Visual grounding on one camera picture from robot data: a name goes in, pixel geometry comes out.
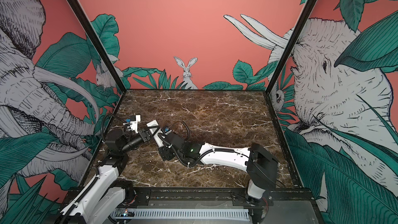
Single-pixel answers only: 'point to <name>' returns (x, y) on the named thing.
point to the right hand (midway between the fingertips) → (161, 146)
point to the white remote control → (152, 124)
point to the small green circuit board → (125, 212)
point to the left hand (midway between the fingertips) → (159, 127)
